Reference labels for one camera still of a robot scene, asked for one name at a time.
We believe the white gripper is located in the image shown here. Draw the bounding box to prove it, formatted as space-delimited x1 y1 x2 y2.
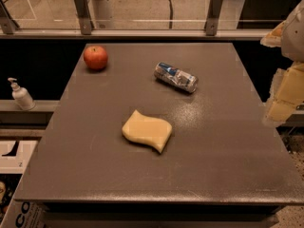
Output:
260 0 304 124

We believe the yellow wavy sponge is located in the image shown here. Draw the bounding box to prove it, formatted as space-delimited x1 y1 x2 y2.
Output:
122 110 172 153

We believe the crushed blue silver can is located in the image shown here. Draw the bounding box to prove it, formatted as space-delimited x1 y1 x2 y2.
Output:
154 63 199 93

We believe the red apple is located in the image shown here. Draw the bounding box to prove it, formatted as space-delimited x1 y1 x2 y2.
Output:
84 46 108 70

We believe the white pipe behind glass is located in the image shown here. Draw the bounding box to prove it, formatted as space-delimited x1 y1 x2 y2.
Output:
91 0 114 29

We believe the white pump dispenser bottle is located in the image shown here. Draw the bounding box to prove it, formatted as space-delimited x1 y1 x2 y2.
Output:
8 77 35 110

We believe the metal railing beam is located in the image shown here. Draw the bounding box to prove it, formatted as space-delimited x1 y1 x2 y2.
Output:
0 29 270 41

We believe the printed cardboard box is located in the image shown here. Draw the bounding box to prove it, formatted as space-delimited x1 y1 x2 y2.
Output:
0 174 46 228

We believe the right metal railing bracket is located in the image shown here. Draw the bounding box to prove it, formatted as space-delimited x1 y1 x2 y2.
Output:
205 0 223 36

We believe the metal railing bracket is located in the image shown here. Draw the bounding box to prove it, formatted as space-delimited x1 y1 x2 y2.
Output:
205 0 223 36
74 0 93 35

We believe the left metal railing bracket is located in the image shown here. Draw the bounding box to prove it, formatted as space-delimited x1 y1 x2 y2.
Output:
74 0 93 35

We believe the far left metal bracket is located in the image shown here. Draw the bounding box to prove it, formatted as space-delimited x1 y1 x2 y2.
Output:
0 0 18 34

